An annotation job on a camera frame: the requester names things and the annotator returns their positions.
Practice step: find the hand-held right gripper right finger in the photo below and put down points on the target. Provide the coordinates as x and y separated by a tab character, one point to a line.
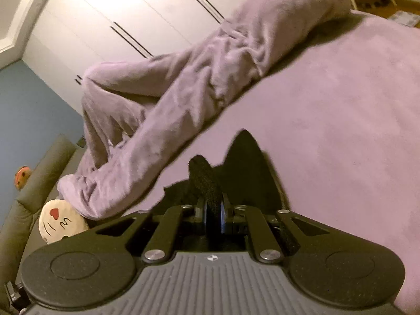
225	221

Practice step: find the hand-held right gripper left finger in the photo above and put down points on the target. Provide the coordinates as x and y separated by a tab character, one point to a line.
206	223

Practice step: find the black sweater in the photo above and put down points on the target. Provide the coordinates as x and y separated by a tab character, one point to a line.
242	170

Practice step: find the yellow cat face pillow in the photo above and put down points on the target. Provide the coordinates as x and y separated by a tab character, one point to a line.
60	221

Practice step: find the orange plush toy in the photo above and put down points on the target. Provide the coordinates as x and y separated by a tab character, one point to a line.
23	177

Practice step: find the grey upholstered headboard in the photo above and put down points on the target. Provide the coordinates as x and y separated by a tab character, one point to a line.
39	177

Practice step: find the purple duvet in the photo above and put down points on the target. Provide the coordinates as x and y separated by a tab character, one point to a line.
197	82

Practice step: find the white wardrobe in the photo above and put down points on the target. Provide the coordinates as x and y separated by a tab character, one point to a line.
115	10

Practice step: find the white packet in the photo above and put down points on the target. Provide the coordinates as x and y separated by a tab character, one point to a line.
405	18

